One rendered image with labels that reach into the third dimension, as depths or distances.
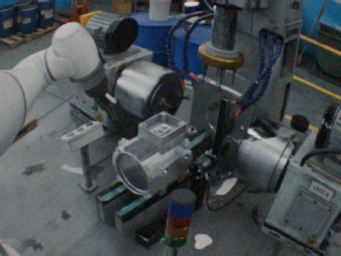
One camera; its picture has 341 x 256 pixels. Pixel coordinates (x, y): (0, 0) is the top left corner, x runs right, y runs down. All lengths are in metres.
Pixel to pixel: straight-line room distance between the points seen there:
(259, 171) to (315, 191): 0.26
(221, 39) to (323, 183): 0.64
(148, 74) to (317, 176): 0.84
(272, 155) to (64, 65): 0.74
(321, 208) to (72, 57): 0.91
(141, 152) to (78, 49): 0.45
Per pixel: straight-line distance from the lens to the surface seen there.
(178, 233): 0.90
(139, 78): 1.49
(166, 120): 1.26
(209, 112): 1.53
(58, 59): 0.85
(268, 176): 1.21
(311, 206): 1.16
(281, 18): 1.37
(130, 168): 1.28
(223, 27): 1.25
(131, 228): 1.24
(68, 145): 1.24
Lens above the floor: 1.80
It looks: 34 degrees down
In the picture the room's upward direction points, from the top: 6 degrees clockwise
